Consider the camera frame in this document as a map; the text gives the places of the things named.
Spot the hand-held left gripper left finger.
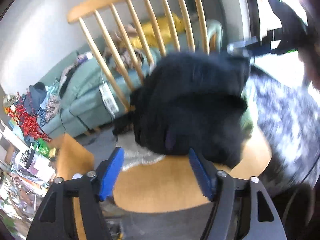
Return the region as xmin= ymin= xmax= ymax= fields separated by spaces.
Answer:
xmin=26 ymin=147 xmax=125 ymax=240

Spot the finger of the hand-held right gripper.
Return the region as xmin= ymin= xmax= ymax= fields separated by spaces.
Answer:
xmin=227 ymin=37 xmax=273 ymax=58

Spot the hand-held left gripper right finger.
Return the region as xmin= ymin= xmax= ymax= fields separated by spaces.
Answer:
xmin=188 ymin=148 xmax=287 ymax=240

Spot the black garment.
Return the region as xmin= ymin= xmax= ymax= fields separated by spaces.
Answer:
xmin=112 ymin=51 xmax=252 ymax=168

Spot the person's right forearm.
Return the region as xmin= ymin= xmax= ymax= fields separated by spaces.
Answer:
xmin=297 ymin=5 xmax=320 ymax=93

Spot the pile of mixed clothes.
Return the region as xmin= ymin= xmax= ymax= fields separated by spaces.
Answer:
xmin=25 ymin=81 xmax=65 ymax=128

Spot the green cushion with orange centre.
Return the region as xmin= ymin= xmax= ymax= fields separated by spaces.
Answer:
xmin=205 ymin=20 xmax=223 ymax=54

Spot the white printed folded garment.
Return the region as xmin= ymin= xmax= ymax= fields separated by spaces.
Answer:
xmin=117 ymin=140 xmax=167 ymax=172

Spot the light wooden chair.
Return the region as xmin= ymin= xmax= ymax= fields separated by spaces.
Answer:
xmin=67 ymin=0 xmax=273 ymax=214

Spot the light wooden board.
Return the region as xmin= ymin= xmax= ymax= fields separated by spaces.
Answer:
xmin=55 ymin=133 xmax=95 ymax=240

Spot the blue camouflage blanket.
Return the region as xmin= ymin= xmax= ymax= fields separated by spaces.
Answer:
xmin=240 ymin=66 xmax=320 ymax=198

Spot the green sofa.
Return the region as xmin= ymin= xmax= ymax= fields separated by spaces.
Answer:
xmin=37 ymin=17 xmax=223 ymax=137

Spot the cluttered table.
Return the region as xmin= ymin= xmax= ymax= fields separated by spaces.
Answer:
xmin=0 ymin=120 xmax=59 ymax=230

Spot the yellow jacket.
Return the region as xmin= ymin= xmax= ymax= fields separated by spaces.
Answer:
xmin=117 ymin=12 xmax=187 ymax=53

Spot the red berry branch decoration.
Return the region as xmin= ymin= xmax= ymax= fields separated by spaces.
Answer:
xmin=5 ymin=91 xmax=53 ymax=143

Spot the floral cloth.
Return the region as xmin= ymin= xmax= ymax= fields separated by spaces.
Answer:
xmin=120 ymin=49 xmax=145 ymax=70

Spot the beige garment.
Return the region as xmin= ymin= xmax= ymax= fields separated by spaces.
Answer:
xmin=105 ymin=24 xmax=138 ymax=55

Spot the dark brown window frame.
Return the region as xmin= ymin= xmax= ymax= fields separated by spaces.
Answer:
xmin=244 ymin=0 xmax=263 ymax=40

